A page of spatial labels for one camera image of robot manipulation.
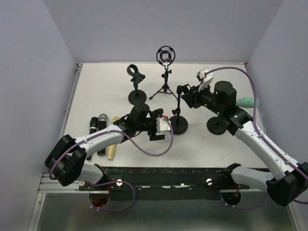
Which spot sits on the round base microphone stand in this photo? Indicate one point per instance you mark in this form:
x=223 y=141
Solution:
x=136 y=96

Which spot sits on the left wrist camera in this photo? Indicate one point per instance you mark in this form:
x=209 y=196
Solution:
x=162 y=124

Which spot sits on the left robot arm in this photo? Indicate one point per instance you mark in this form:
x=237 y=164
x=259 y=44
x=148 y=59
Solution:
x=66 y=162

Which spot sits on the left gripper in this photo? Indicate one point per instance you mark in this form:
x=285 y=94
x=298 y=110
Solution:
x=155 y=113

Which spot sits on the edge microphone stand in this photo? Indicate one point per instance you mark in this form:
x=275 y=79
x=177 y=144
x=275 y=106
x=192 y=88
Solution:
x=179 y=124

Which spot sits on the small black microphone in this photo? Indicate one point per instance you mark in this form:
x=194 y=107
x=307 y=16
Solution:
x=93 y=125

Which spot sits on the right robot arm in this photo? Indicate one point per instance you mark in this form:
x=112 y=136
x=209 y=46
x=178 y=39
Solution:
x=286 y=178

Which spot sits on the black tripod microphone stand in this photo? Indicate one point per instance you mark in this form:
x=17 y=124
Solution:
x=165 y=56

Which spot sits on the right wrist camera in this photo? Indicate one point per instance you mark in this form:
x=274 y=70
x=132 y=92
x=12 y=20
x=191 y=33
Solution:
x=204 y=78

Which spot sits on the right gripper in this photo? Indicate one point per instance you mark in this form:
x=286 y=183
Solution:
x=189 y=97

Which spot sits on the black mounting rail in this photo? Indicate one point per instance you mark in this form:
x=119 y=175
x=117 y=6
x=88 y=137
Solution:
x=158 y=183

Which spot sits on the teal microphone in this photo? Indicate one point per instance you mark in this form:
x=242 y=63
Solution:
x=247 y=102

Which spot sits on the black glitter microphone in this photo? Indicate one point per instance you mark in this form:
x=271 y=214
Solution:
x=102 y=124

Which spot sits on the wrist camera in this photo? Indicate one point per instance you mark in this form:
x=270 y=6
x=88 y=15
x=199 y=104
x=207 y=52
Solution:
x=204 y=78
x=162 y=124

